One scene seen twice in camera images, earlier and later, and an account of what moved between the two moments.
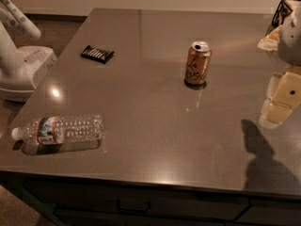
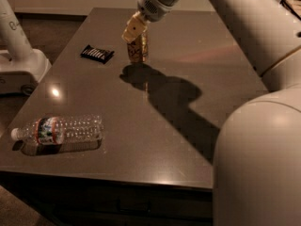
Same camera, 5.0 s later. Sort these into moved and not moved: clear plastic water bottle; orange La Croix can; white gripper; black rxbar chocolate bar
Moved: white gripper; orange La Croix can
Not moved: clear plastic water bottle; black rxbar chocolate bar
